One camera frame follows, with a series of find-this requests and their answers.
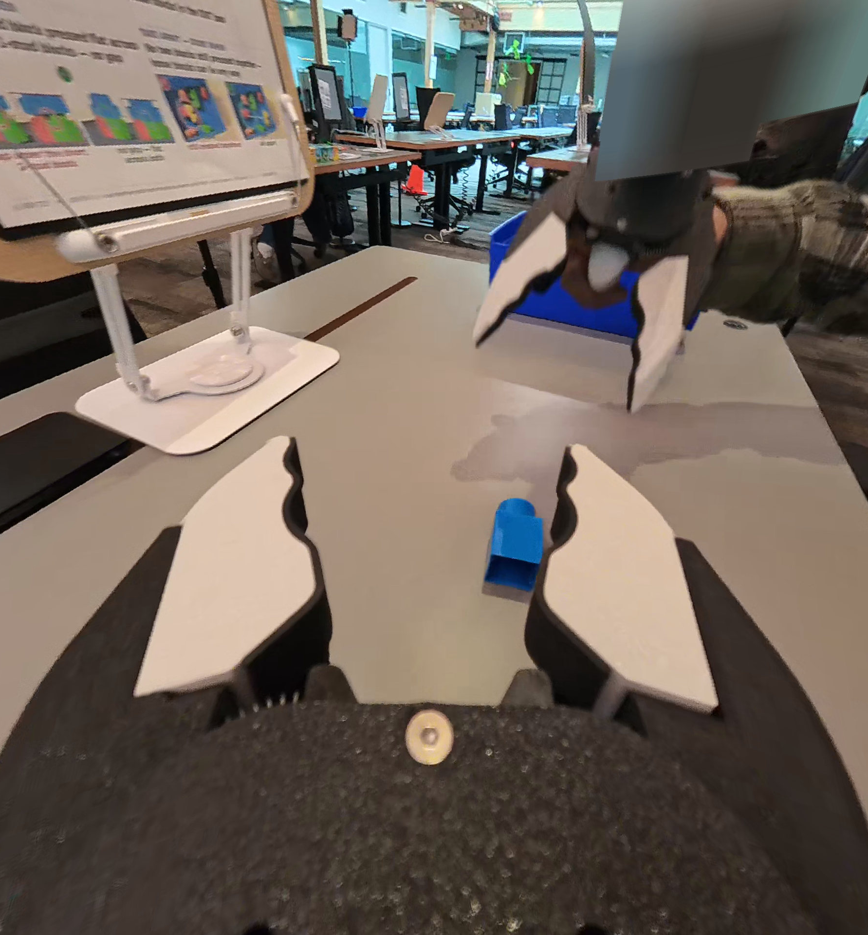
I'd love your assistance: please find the person's right forearm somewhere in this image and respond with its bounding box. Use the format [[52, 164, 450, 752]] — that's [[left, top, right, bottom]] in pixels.
[[697, 179, 868, 344]]

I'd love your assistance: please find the blue mega block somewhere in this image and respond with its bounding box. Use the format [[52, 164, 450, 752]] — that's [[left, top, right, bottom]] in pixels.
[[483, 498, 544, 601]]

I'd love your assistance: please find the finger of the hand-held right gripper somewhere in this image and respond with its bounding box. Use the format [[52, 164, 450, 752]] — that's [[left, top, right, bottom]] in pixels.
[[472, 212, 573, 348], [626, 256, 692, 413]]

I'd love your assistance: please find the black table cable flap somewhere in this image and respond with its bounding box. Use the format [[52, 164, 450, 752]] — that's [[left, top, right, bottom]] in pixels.
[[0, 411, 134, 552]]

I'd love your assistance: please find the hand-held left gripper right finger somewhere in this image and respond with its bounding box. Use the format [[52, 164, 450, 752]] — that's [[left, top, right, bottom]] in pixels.
[[525, 443, 720, 720]]

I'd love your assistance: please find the blue plastic bin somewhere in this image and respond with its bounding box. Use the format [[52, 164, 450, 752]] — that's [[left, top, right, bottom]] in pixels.
[[488, 219, 701, 344]]

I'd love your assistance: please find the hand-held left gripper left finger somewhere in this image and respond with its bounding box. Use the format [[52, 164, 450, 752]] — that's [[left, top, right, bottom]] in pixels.
[[134, 436, 331, 713]]

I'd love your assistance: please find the wood top office desk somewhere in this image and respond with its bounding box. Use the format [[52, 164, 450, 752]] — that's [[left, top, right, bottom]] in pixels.
[[525, 146, 594, 200], [310, 142, 424, 253], [335, 126, 524, 220]]

